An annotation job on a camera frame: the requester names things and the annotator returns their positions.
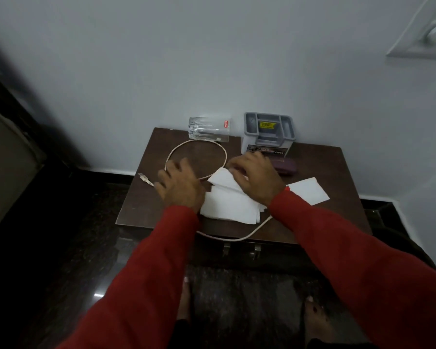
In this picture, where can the white wall switch plate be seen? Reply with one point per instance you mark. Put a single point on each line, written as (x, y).
(425, 32)

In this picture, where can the person's left fingers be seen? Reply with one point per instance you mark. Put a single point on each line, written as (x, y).
(184, 165)

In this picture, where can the clear drinking glass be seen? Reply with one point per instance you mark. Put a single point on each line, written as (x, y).
(209, 129)

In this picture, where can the person's left hand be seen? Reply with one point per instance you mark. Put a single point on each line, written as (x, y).
(181, 188)

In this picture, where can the person's foot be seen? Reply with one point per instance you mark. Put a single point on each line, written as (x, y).
(318, 319)
(183, 301)

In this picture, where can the person's left foot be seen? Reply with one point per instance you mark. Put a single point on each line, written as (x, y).
(183, 301)

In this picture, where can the person's left forearm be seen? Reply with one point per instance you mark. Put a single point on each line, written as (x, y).
(149, 279)

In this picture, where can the white paper napkin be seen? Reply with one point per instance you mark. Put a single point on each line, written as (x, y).
(223, 178)
(229, 208)
(310, 190)

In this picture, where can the person's right fingers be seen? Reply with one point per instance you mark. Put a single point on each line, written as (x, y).
(238, 167)

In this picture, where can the purple case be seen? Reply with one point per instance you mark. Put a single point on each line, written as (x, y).
(285, 166)

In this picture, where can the person's right hand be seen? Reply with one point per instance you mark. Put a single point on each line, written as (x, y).
(261, 178)

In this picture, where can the grey plastic organizer box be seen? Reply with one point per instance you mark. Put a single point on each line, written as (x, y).
(269, 134)

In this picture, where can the person's right forearm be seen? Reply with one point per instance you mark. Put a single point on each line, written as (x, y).
(356, 272)

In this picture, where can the person's right foot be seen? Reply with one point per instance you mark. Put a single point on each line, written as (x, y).
(318, 319)

